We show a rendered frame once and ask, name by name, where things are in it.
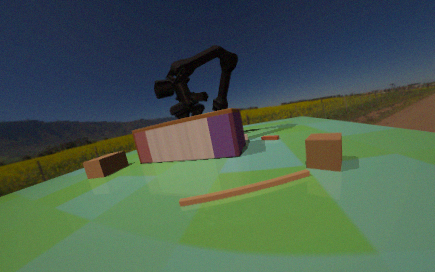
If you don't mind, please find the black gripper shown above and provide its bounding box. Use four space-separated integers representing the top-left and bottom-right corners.
169 89 205 119

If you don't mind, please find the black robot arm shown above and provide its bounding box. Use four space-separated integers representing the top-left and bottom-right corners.
154 45 238 111

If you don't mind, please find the brown cube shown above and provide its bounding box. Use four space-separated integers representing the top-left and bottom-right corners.
305 132 342 172

